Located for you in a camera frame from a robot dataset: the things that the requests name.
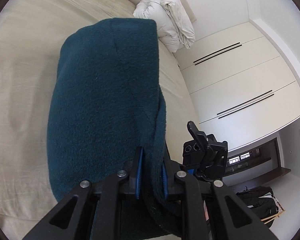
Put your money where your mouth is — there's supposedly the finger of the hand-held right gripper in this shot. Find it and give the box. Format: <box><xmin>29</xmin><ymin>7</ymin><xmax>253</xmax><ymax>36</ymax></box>
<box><xmin>187</xmin><ymin>121</ymin><xmax>207</xmax><ymax>153</ymax></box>

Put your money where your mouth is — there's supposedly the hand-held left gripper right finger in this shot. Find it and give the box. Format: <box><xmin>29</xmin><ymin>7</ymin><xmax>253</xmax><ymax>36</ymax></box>
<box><xmin>161</xmin><ymin>152</ymin><xmax>275</xmax><ymax>240</ymax></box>

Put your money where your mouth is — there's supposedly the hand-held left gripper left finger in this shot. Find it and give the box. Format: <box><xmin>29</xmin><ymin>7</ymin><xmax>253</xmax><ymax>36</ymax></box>
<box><xmin>22</xmin><ymin>147</ymin><xmax>143</xmax><ymax>240</ymax></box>

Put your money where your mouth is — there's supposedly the dark teal towel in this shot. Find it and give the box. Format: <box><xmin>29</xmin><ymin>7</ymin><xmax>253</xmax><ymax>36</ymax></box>
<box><xmin>46</xmin><ymin>17</ymin><xmax>208</xmax><ymax>240</ymax></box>

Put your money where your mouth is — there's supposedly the pile of black clothes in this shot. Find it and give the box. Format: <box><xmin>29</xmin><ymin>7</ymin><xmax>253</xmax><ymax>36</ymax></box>
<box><xmin>236</xmin><ymin>186</ymin><xmax>282</xmax><ymax>221</ymax></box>

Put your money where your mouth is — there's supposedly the dark wooden shelf unit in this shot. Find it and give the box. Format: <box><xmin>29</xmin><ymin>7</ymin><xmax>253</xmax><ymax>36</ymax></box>
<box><xmin>225</xmin><ymin>137</ymin><xmax>291</xmax><ymax>188</ymax></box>

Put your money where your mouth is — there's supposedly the white wardrobe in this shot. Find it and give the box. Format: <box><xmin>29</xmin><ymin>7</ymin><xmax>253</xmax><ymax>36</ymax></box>
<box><xmin>170</xmin><ymin>0</ymin><xmax>300</xmax><ymax>153</ymax></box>

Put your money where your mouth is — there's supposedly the wooden rack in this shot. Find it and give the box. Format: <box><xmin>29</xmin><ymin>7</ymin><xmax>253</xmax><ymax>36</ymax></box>
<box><xmin>261</xmin><ymin>197</ymin><xmax>286</xmax><ymax>227</ymax></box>

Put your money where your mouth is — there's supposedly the folded white duvet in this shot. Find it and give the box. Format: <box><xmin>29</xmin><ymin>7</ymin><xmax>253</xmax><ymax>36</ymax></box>
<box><xmin>133</xmin><ymin>0</ymin><xmax>196</xmax><ymax>53</ymax></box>

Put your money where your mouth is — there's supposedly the bed with beige sheet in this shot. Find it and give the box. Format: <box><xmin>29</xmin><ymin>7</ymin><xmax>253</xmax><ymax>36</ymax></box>
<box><xmin>0</xmin><ymin>0</ymin><xmax>201</xmax><ymax>240</ymax></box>

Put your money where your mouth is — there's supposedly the black wardrobe handle bar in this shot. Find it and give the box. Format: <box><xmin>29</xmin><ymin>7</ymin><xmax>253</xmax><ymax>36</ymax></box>
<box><xmin>194</xmin><ymin>42</ymin><xmax>240</xmax><ymax>63</ymax></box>
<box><xmin>218</xmin><ymin>94</ymin><xmax>275</xmax><ymax>118</ymax></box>
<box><xmin>195</xmin><ymin>44</ymin><xmax>242</xmax><ymax>66</ymax></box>
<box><xmin>217</xmin><ymin>90</ymin><xmax>272</xmax><ymax>116</ymax></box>

